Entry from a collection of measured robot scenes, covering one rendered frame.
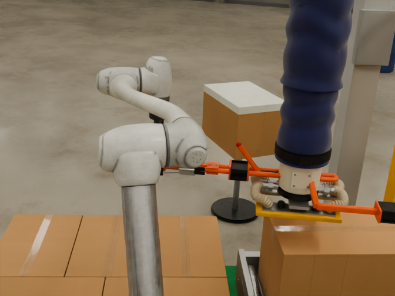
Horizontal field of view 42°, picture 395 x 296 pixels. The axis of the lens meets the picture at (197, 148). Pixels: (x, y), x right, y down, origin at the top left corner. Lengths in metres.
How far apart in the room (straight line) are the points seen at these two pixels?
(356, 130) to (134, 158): 2.00
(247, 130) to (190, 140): 2.20
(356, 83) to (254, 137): 0.92
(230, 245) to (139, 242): 2.42
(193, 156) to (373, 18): 1.79
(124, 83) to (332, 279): 1.16
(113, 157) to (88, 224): 1.62
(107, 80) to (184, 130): 0.56
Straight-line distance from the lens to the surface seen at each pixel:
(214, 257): 2.76
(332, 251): 2.18
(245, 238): 3.96
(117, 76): 1.94
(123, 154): 1.44
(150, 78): 1.98
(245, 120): 3.61
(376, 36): 3.04
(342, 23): 1.92
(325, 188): 2.19
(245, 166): 2.15
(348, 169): 3.32
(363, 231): 2.37
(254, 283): 2.60
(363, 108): 3.19
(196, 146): 1.45
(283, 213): 2.09
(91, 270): 2.67
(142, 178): 1.45
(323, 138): 2.02
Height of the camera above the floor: 2.11
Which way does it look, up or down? 23 degrees down
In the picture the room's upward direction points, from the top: 3 degrees clockwise
